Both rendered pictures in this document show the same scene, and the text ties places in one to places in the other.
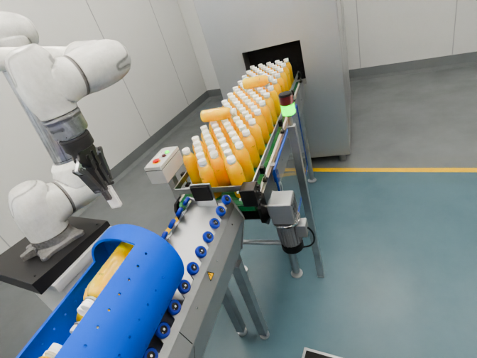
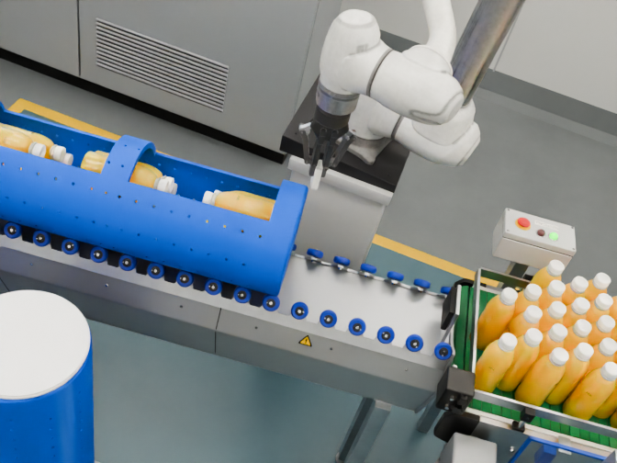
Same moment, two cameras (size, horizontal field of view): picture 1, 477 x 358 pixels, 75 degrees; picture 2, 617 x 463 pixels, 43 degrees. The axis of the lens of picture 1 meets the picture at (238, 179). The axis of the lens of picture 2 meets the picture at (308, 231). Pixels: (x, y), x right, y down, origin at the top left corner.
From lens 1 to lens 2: 115 cm
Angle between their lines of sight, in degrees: 51
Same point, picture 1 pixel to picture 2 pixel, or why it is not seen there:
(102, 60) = (398, 94)
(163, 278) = (241, 265)
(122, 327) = (177, 234)
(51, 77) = (341, 60)
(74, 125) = (326, 103)
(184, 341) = (214, 317)
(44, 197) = not seen: hidden behind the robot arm
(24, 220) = not seen: hidden behind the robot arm
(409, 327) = not seen: outside the picture
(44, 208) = (369, 104)
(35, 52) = (350, 34)
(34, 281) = (286, 136)
